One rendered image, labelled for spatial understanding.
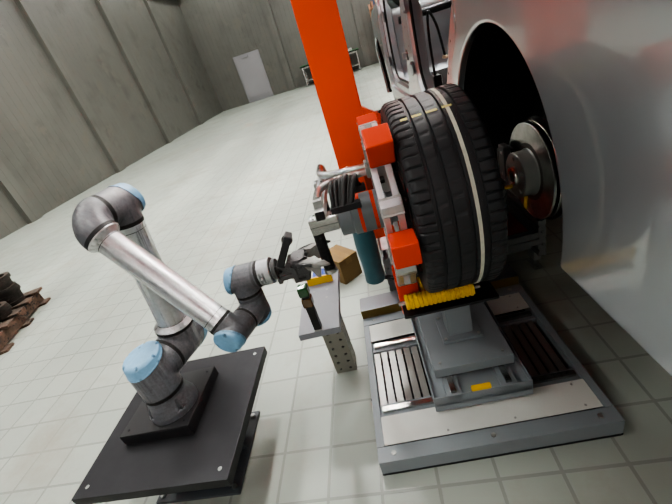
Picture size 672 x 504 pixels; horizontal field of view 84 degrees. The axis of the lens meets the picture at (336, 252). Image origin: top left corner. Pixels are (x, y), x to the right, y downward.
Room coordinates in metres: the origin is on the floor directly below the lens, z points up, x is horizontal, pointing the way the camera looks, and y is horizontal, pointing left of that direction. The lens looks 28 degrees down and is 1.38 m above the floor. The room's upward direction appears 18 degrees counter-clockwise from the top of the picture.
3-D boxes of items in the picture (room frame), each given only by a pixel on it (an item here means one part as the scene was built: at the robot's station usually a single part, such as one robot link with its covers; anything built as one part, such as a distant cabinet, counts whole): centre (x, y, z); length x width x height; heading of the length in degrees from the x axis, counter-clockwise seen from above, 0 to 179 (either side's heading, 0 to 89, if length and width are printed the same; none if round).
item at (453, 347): (1.17, -0.39, 0.32); 0.40 x 0.30 x 0.28; 172
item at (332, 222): (1.06, 0.01, 0.93); 0.09 x 0.05 x 0.05; 82
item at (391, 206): (1.20, -0.22, 0.85); 0.54 x 0.07 x 0.54; 172
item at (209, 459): (1.13, 0.80, 0.15); 0.60 x 0.60 x 0.30; 79
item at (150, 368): (1.15, 0.80, 0.54); 0.17 x 0.15 x 0.18; 154
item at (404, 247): (0.88, -0.18, 0.85); 0.09 x 0.08 x 0.07; 172
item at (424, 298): (1.06, -0.30, 0.51); 0.29 x 0.06 x 0.06; 82
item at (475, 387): (1.14, -0.39, 0.13); 0.50 x 0.36 x 0.10; 172
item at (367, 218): (1.21, -0.15, 0.85); 0.21 x 0.14 x 0.14; 82
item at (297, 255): (1.08, 0.15, 0.80); 0.12 x 0.08 x 0.09; 82
